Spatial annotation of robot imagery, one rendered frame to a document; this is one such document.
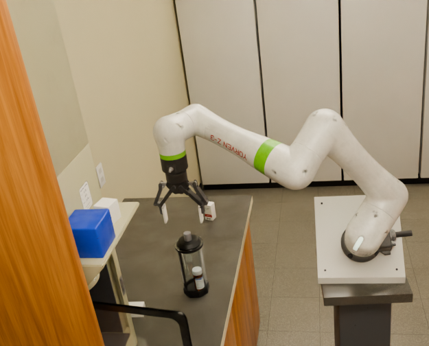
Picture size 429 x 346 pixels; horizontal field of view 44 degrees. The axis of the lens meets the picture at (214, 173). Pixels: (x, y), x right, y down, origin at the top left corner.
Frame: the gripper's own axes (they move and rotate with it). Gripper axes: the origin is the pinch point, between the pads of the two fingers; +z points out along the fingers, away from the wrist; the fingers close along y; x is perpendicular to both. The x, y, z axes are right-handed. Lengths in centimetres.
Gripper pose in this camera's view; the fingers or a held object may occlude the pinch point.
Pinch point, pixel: (183, 218)
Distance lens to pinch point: 196.0
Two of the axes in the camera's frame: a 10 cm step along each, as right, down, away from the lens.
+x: 1.7, -4.6, 8.7
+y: 9.8, -0.3, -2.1
